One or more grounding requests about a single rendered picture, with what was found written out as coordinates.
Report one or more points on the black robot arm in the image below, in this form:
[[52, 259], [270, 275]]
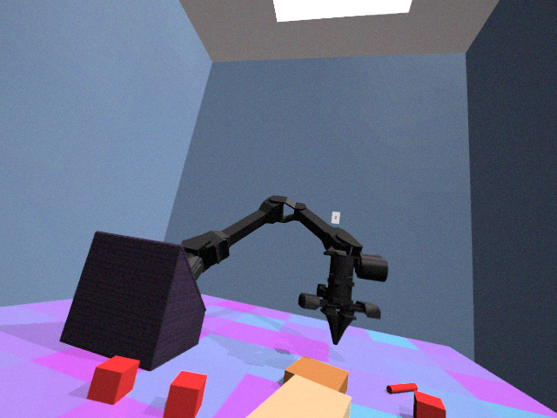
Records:
[[207, 249]]

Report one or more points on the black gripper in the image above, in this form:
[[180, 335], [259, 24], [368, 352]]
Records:
[[339, 292]]

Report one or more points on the orange square block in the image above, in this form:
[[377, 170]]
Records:
[[318, 372]]

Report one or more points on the red cube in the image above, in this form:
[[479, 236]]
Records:
[[185, 395], [427, 406], [113, 379]]

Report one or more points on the tan board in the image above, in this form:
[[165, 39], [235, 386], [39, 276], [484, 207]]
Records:
[[301, 398]]

